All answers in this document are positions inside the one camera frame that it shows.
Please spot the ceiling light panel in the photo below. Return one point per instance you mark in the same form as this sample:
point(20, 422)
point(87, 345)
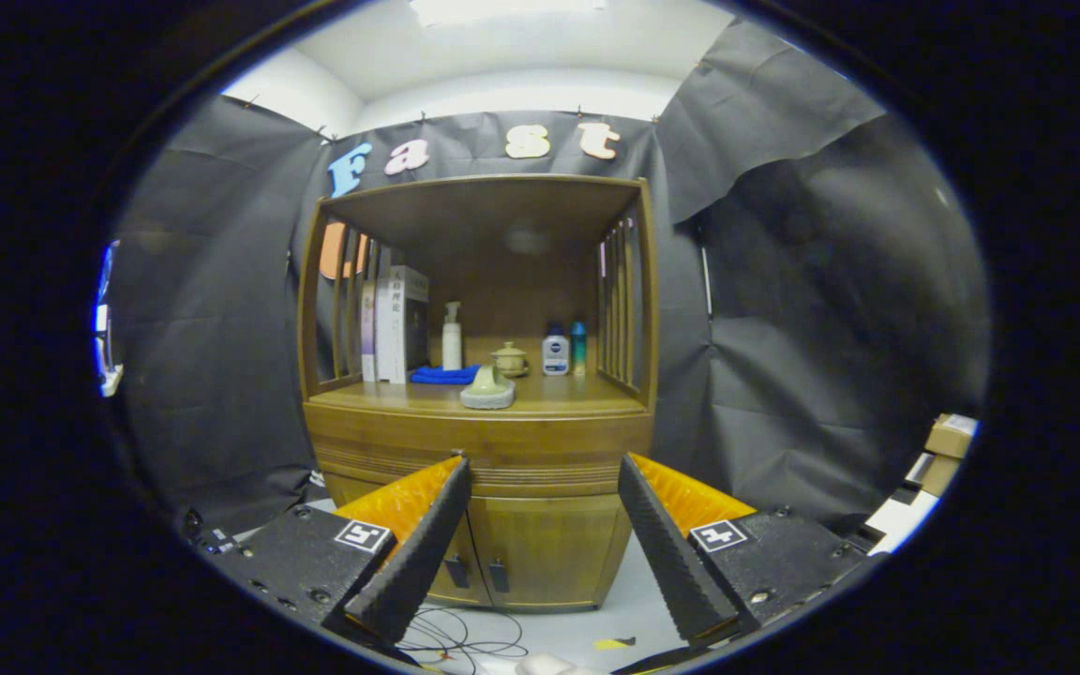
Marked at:
point(507, 9)

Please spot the purple and white book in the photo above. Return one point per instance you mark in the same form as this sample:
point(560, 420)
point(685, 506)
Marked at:
point(367, 333)

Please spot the cardboard box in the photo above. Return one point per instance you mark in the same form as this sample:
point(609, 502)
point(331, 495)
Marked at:
point(951, 436)
point(939, 474)

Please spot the blue folded cloth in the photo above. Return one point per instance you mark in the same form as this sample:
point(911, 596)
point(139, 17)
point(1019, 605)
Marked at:
point(437, 376)

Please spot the white book with dark cover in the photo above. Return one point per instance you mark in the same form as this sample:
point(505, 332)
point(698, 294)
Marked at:
point(413, 328)

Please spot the beige lidded teacup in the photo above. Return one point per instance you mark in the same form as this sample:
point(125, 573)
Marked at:
point(509, 361)

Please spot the white pump bottle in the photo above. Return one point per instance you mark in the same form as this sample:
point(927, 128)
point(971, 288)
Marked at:
point(452, 347)

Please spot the white board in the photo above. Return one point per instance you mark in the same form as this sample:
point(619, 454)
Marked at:
point(906, 516)

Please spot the wooden cabinet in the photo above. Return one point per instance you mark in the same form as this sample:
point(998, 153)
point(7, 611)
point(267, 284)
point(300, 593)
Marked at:
point(502, 206)

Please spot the wooden countertop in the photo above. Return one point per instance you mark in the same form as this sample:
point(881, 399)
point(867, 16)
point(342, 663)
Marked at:
point(568, 392)

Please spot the white lotion bottle blue cap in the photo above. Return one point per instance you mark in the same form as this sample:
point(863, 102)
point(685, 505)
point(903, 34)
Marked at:
point(555, 354)

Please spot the teal bottle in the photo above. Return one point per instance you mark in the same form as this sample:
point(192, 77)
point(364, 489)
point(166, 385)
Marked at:
point(578, 349)

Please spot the yellow and black tape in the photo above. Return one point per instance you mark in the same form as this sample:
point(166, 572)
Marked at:
point(615, 643)

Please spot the pale green oval dish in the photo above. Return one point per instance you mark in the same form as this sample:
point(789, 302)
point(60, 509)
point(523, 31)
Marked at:
point(487, 392)

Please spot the black power strip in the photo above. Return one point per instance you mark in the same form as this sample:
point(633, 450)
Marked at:
point(212, 541)

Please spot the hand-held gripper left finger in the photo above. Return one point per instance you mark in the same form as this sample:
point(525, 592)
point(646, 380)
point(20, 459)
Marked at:
point(420, 553)

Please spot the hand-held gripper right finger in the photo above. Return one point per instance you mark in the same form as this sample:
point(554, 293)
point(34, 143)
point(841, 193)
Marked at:
point(668, 553)

